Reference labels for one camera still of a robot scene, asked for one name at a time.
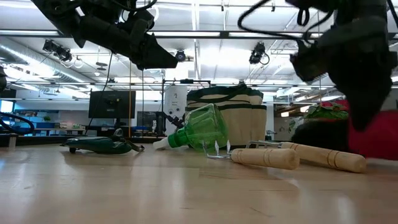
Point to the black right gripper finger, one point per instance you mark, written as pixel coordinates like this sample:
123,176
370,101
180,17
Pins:
360,99
309,63

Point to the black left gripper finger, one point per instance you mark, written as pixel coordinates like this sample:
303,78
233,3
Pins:
152,63
157,46

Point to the red and black gardening glove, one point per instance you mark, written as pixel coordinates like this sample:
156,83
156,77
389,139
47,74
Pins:
376,140

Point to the green plastic spray bottle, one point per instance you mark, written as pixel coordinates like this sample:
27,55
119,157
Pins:
202,130

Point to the beige green gardening bag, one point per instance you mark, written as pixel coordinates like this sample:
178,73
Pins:
245,124

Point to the green pruning shears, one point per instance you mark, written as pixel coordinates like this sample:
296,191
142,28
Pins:
99,145

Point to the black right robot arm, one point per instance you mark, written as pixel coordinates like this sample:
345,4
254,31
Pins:
342,7

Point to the black background robot arm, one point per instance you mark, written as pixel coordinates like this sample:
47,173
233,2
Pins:
172,119

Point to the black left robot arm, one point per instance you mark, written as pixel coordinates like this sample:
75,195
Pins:
62,15

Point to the green plant in white pot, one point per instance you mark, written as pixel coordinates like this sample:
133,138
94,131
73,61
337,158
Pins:
326,112

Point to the white pillar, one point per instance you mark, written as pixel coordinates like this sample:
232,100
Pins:
175,105

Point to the black computer monitor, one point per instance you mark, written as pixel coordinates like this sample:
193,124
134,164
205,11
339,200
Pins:
112,104

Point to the blue shelving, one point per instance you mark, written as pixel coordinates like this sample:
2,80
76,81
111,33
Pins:
37,123

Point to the black round lens camera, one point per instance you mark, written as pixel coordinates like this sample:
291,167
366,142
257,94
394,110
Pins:
180,56

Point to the black mounted camera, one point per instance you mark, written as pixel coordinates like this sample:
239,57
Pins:
257,53

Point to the black frame beam with lights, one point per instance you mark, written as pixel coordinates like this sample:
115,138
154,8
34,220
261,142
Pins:
225,34

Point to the black metal table frame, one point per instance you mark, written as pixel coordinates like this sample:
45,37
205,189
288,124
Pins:
46,141

